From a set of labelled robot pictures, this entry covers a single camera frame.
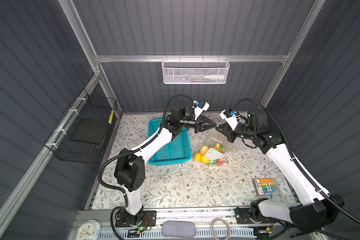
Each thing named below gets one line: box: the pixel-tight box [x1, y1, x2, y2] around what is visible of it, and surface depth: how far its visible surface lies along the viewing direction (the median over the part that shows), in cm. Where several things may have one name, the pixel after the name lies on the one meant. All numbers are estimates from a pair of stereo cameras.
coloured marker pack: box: [252, 177, 279, 196], surface depth 84 cm
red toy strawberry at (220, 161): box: [217, 157, 226, 166], surface depth 88 cm
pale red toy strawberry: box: [215, 143, 225, 153], surface depth 91 cm
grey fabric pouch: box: [161, 220, 196, 238], surface depth 70 cm
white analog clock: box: [75, 220, 101, 240], surface depth 70 cm
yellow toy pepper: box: [200, 154, 210, 164], surface depth 87 cm
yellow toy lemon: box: [194, 152, 202, 162], surface depth 91 cm
